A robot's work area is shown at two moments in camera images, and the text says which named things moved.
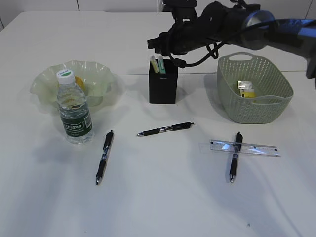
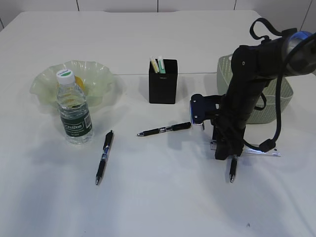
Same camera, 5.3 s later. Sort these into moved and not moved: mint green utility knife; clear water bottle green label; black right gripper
Moved: black right gripper
Not moved: mint green utility knife; clear water bottle green label
